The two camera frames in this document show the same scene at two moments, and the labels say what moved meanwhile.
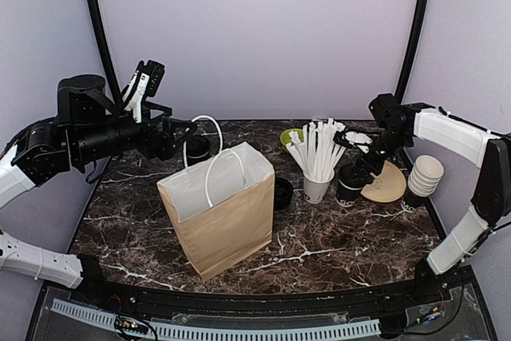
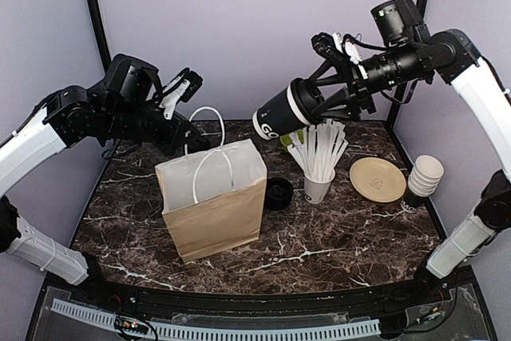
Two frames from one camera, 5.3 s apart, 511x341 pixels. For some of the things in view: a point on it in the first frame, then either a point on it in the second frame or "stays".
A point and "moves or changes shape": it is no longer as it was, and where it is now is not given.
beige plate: (388, 187) stays
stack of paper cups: (425, 175) stays
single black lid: (351, 177) -> (306, 97)
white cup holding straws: (314, 192) stays
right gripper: (377, 168) -> (357, 89)
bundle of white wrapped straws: (318, 152) stays
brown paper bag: (223, 207) moves or changes shape
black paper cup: (346, 196) -> (279, 115)
